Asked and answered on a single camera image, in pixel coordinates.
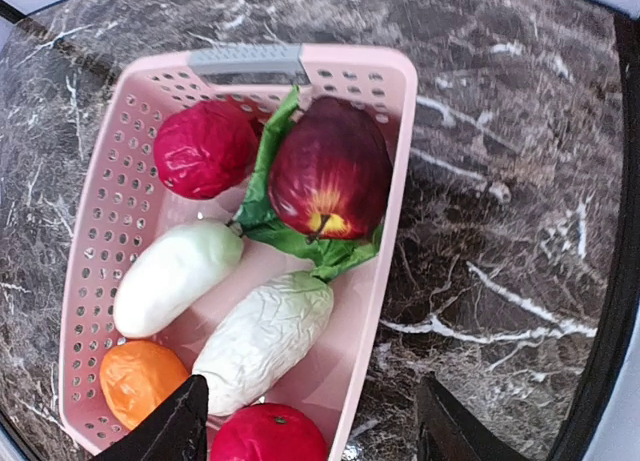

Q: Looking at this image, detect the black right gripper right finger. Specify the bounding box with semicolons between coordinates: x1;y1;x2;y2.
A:
415;373;527;461

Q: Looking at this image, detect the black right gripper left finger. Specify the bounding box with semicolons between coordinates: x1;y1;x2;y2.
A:
93;375;209;461

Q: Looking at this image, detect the red round fruit toy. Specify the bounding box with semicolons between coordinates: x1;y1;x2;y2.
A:
153;100;260;200

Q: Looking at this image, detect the orange fruit toy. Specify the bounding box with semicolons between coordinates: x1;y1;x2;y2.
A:
99;340;190;430

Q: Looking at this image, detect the red tomato toy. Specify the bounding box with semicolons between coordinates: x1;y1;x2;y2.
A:
209;403;329;461

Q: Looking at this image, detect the wrinkled white radish toy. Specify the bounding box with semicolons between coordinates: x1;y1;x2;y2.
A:
192;271;334;417

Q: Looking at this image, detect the smooth white radish toy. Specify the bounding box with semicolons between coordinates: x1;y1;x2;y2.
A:
113;220;244;338

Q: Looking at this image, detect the pink plastic basket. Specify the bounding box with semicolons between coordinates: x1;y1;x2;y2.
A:
59;44;417;460

